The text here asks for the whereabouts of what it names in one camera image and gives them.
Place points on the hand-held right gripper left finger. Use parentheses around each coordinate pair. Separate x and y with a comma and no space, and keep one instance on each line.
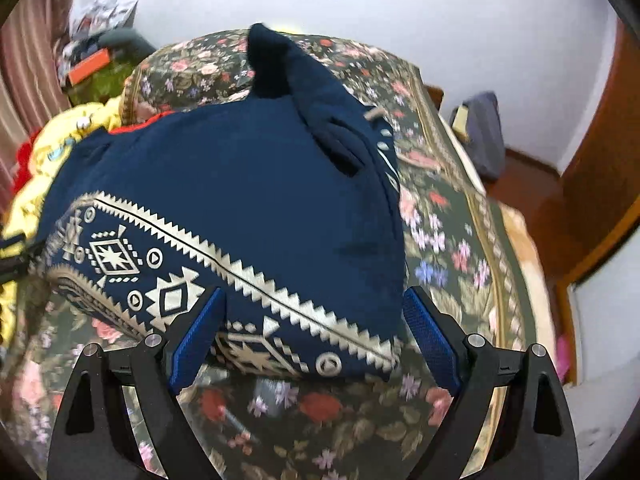
(195,340)

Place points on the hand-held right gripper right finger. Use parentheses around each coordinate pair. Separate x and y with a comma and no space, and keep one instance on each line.
(432,340)

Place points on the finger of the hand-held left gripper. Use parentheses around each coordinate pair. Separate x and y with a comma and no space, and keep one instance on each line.
(20,262)

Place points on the navy patterned hooded garment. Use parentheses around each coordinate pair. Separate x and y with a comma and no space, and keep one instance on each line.
(250,170)

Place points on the beige blanket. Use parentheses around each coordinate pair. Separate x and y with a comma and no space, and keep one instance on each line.
(530,270)

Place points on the yellow cartoon print cloth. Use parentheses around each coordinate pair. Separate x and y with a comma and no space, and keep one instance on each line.
(55,140)

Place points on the pink shoe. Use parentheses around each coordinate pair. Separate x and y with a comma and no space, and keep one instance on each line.
(562,355)

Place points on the floral bedspread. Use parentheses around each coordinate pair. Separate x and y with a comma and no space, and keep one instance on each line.
(310,420)

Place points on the red cloth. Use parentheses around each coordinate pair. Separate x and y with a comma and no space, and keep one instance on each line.
(135,125)

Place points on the striped brown curtain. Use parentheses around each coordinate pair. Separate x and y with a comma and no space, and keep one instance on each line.
(30,75)

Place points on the green cloth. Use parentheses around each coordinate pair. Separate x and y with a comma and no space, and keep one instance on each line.
(107,82)

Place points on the orange box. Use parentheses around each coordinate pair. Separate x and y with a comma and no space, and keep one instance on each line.
(89,67)

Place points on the dark navy bag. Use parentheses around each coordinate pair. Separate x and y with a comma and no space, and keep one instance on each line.
(485,135)

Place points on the wooden door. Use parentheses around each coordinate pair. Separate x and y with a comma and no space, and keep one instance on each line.
(605,170)

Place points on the dark grey cushion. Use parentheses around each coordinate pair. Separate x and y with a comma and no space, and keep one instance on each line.
(127,42)

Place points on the pile of clutter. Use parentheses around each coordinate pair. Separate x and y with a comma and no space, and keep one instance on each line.
(95,17)

